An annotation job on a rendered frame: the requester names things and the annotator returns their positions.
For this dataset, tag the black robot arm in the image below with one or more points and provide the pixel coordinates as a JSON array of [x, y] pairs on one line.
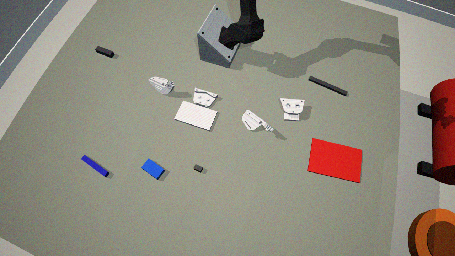
[[248, 29]]

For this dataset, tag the blue rectangular bar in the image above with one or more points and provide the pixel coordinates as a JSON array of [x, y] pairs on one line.
[[95, 166]]

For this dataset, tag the red flat plate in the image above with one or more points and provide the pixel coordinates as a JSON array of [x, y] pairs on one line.
[[335, 160]]

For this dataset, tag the blue rectangular block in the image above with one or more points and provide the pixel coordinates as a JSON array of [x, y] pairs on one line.
[[153, 169]]

